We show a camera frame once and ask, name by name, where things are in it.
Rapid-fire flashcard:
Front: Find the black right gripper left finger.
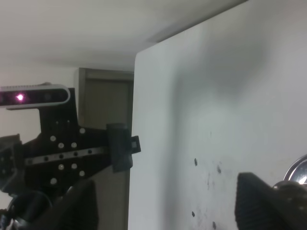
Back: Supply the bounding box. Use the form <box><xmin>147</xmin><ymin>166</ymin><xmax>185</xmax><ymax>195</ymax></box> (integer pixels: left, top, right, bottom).
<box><xmin>31</xmin><ymin>180</ymin><xmax>99</xmax><ymax>230</ymax></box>

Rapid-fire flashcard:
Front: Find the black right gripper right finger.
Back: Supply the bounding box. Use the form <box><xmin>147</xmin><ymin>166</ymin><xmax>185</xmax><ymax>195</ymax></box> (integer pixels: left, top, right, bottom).
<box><xmin>235</xmin><ymin>172</ymin><xmax>307</xmax><ymax>230</ymax></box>

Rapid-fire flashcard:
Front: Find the stainless steel teapot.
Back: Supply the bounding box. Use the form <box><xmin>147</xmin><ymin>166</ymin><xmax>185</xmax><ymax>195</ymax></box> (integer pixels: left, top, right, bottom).
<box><xmin>273</xmin><ymin>154</ymin><xmax>307</xmax><ymax>199</ymax></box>

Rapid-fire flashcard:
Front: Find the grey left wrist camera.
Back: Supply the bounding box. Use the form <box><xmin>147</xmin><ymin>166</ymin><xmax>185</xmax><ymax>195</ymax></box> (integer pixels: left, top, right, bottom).
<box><xmin>0</xmin><ymin>83</ymin><xmax>71</xmax><ymax>109</ymax></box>

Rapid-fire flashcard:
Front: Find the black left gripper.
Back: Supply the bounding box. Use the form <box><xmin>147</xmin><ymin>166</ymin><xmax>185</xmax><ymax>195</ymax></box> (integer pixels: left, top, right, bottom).
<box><xmin>0</xmin><ymin>88</ymin><xmax>141</xmax><ymax>194</ymax></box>

